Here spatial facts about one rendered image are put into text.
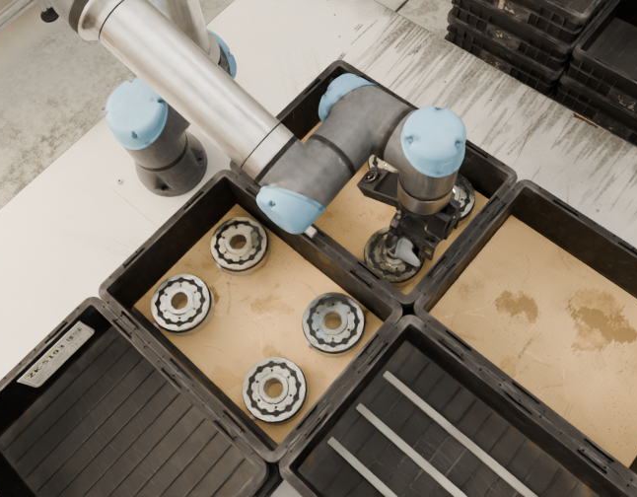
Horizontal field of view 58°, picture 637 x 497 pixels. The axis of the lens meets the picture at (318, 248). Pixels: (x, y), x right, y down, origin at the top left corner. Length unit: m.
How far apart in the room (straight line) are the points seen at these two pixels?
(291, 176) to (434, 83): 0.75
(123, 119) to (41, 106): 1.48
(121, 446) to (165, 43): 0.63
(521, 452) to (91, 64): 2.17
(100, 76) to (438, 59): 1.52
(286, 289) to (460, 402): 0.34
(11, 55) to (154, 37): 2.11
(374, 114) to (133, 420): 0.62
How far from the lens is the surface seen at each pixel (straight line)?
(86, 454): 1.04
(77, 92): 2.54
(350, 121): 0.72
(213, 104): 0.69
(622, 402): 1.03
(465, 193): 1.04
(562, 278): 1.05
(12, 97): 2.66
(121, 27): 0.73
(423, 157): 0.68
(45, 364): 1.02
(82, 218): 1.33
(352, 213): 1.05
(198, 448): 0.98
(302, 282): 1.00
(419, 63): 1.41
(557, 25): 1.78
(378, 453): 0.94
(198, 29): 1.01
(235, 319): 1.00
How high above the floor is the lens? 1.77
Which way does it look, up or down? 67 degrees down
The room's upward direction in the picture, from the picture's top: 11 degrees counter-clockwise
